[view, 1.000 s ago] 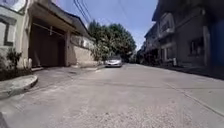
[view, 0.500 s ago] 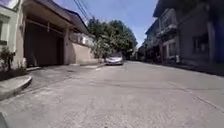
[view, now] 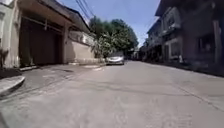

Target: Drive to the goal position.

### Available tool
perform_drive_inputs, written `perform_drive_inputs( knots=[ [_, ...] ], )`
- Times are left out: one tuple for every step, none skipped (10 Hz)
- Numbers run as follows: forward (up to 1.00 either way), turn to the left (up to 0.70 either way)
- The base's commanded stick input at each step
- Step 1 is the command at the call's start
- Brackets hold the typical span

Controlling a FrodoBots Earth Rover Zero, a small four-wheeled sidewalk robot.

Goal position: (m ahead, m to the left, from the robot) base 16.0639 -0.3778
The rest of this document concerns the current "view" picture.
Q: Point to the silver car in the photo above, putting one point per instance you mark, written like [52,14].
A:
[115,59]

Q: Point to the green trees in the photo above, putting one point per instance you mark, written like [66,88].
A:
[113,35]

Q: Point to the grey concrete road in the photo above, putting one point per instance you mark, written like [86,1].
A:
[133,96]

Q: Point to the building with brown gate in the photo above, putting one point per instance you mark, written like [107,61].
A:
[36,36]

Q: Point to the dark multi-storey building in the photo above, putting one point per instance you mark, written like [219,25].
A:
[190,33]

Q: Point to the concrete kerb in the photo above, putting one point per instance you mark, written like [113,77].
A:
[8,85]

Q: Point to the beige wall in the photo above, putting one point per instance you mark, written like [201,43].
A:
[79,51]

